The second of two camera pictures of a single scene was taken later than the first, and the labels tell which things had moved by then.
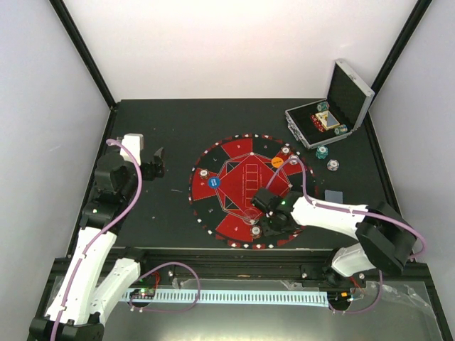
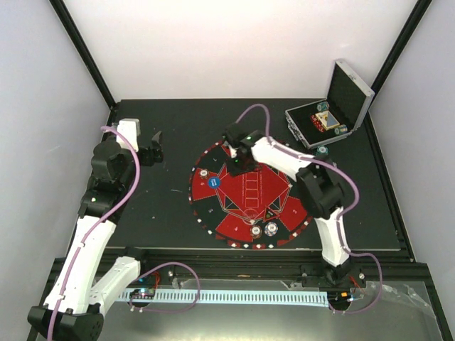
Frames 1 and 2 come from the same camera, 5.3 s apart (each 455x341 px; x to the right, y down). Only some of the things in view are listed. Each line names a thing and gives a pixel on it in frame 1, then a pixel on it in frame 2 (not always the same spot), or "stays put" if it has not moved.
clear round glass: (251, 216) stays put
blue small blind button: (214, 182) stays put
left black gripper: (150, 173) → (148, 159)
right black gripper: (269, 232) → (234, 171)
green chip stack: (321, 152) stays put
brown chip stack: (204, 173) stays put
